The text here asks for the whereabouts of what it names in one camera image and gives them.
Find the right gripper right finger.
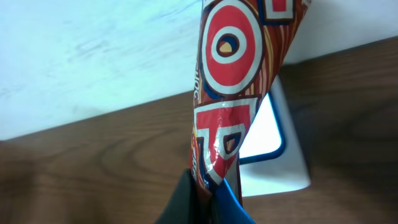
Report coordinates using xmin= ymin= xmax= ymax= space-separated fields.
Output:
xmin=211 ymin=179 xmax=255 ymax=224

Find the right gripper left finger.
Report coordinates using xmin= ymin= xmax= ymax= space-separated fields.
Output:
xmin=155 ymin=169 xmax=199 ymax=224

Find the orange Top chocolate bar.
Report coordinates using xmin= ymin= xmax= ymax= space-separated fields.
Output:
xmin=190 ymin=0 xmax=310 ymax=205

